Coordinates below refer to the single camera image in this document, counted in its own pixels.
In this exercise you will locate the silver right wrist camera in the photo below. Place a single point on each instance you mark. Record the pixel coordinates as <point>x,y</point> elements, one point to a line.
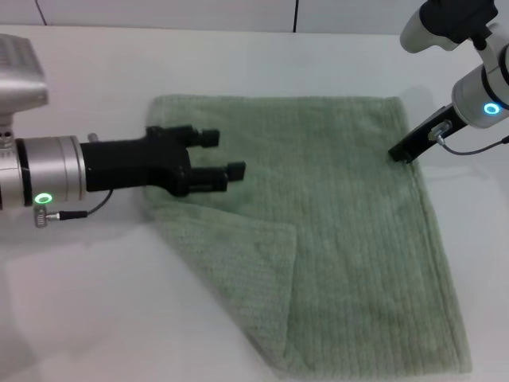
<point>445,22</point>

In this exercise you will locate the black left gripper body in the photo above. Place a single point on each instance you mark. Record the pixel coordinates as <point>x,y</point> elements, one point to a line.
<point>135,163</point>

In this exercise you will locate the green ribbed towel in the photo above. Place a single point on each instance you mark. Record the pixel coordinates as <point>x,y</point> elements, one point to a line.
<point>338,238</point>

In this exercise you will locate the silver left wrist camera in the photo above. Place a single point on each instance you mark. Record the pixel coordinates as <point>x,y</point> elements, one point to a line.
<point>20,75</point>

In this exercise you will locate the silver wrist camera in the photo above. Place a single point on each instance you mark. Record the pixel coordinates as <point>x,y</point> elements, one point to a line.
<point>20,75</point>
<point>445,22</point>

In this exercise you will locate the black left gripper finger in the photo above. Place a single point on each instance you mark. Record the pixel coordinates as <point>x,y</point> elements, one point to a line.
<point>214,177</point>
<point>208,137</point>

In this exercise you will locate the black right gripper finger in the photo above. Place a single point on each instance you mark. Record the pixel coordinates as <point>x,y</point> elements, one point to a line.
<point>405,152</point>

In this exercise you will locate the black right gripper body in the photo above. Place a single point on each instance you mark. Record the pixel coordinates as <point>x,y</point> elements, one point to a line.
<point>435,131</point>

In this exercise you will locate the black vertical wall strip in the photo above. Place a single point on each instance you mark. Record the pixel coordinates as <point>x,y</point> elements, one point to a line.
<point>295,16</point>

